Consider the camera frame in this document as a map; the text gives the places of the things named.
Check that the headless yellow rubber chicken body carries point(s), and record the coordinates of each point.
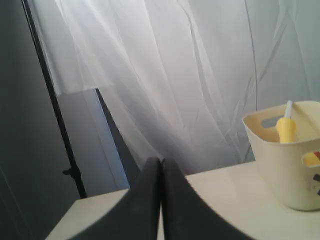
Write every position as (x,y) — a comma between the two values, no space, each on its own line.
(311,159)

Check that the cream bin marked X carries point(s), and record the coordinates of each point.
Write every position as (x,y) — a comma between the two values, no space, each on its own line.
(282,165)

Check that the rubber chicken head with tube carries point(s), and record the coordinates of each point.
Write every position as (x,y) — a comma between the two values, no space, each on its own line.
(286,126)

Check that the black light stand pole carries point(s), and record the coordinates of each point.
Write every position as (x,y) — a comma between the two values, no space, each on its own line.
(73,171)

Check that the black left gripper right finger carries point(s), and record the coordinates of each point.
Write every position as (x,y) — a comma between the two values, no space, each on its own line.
(185,215)

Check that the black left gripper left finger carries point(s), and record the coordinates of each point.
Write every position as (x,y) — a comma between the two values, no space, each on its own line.
(130,214)

